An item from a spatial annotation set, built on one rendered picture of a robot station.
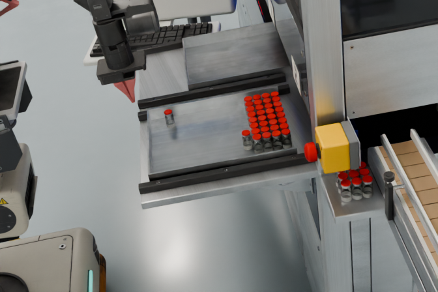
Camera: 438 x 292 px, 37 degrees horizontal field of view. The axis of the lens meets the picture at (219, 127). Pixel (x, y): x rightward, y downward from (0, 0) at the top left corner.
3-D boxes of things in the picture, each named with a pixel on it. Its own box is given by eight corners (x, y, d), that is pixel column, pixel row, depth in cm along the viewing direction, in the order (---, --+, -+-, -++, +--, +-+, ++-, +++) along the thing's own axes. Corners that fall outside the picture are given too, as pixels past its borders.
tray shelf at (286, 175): (292, 25, 202) (291, 20, 201) (353, 170, 146) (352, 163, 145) (139, 54, 203) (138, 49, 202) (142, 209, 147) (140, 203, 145)
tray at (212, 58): (294, 27, 197) (294, 17, 195) (314, 72, 177) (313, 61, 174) (184, 48, 198) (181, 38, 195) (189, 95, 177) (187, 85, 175)
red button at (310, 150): (321, 151, 136) (320, 136, 133) (326, 163, 132) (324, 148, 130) (303, 154, 136) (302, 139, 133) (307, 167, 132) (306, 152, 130)
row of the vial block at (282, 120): (279, 105, 167) (277, 90, 164) (292, 148, 152) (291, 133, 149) (271, 106, 167) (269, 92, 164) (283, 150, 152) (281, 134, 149)
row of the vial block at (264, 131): (262, 108, 167) (260, 93, 164) (274, 152, 152) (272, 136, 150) (253, 109, 167) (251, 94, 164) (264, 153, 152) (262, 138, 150)
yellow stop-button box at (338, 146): (350, 146, 138) (349, 119, 133) (359, 169, 132) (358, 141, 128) (314, 153, 138) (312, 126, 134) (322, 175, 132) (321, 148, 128)
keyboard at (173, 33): (212, 25, 222) (211, 19, 221) (208, 47, 211) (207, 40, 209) (99, 36, 228) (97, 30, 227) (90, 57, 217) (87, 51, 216)
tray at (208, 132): (278, 96, 170) (277, 85, 168) (298, 160, 149) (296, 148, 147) (149, 120, 170) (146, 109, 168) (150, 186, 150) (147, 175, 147)
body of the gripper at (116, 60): (146, 72, 134) (137, 41, 130) (98, 83, 135) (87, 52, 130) (146, 57, 140) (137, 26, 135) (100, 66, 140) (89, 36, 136)
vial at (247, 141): (252, 143, 156) (249, 128, 153) (253, 149, 154) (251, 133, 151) (243, 145, 156) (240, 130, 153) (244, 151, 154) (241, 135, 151)
